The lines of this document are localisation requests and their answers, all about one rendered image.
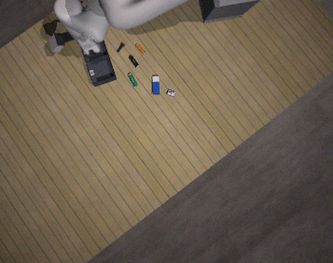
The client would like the black battery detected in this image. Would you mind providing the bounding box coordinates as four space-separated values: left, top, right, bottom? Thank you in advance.
130 56 139 68

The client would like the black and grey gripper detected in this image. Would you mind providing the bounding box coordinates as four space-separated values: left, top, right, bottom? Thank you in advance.
77 38 100 58

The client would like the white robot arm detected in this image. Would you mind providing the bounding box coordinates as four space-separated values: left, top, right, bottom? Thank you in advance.
49 0 189 52

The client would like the blue and white eraser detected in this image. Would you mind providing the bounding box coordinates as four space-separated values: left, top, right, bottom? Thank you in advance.
153 76 160 95

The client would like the black bin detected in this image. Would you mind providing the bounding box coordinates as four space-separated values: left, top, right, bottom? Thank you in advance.
81 41 117 87

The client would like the green battery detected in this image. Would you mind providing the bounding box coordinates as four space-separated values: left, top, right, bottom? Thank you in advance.
129 74 137 87

